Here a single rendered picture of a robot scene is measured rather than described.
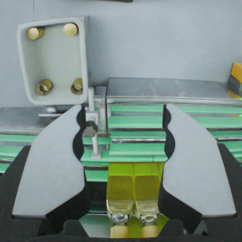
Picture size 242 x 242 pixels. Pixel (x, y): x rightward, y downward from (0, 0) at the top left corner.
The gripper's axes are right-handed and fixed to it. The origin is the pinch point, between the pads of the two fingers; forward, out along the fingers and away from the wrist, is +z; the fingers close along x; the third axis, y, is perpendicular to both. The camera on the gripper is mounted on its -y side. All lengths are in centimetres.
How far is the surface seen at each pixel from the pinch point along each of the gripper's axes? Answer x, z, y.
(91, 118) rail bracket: -6.2, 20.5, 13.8
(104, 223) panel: -5.6, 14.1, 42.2
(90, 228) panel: -9.2, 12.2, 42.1
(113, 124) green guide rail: -2.3, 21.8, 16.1
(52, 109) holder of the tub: -22, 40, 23
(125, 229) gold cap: -0.2, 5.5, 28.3
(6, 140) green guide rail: -34, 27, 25
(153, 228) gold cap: 5.1, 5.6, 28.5
